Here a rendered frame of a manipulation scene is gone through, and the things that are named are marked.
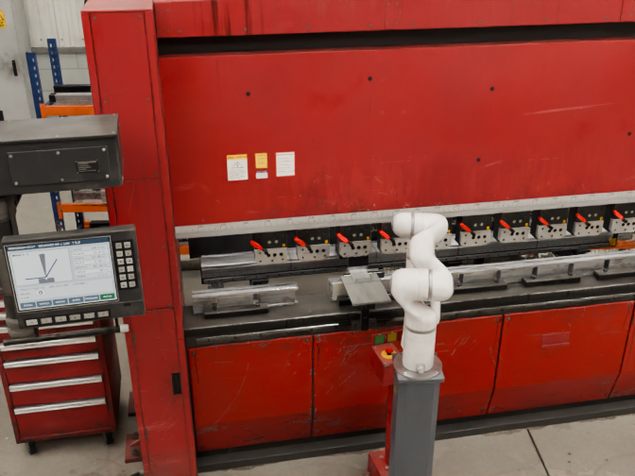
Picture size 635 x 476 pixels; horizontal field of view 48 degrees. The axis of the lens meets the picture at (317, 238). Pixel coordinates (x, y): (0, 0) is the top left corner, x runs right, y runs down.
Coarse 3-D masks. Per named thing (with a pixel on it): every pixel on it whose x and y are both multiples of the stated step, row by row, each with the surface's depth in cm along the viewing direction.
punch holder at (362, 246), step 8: (360, 224) 336; (368, 224) 336; (336, 232) 343; (344, 232) 336; (352, 232) 336; (360, 232) 337; (368, 232) 338; (352, 240) 338; (360, 240) 339; (368, 240) 340; (344, 248) 339; (352, 248) 341; (360, 248) 341; (368, 248) 341; (344, 256) 341; (352, 256) 342
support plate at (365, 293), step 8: (344, 280) 344; (352, 280) 344; (352, 288) 338; (360, 288) 338; (368, 288) 338; (376, 288) 338; (384, 288) 338; (352, 296) 331; (360, 296) 331; (368, 296) 331; (376, 296) 331; (384, 296) 331; (352, 304) 325; (360, 304) 326
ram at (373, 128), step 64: (192, 64) 290; (256, 64) 295; (320, 64) 300; (384, 64) 305; (448, 64) 310; (512, 64) 316; (576, 64) 322; (192, 128) 301; (256, 128) 306; (320, 128) 312; (384, 128) 317; (448, 128) 323; (512, 128) 329; (576, 128) 336; (192, 192) 313; (256, 192) 319; (320, 192) 325; (384, 192) 331; (448, 192) 337; (512, 192) 344; (576, 192) 350
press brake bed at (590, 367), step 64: (384, 320) 348; (448, 320) 356; (512, 320) 363; (576, 320) 371; (192, 384) 343; (256, 384) 350; (320, 384) 358; (448, 384) 373; (512, 384) 382; (576, 384) 392; (256, 448) 376; (320, 448) 378
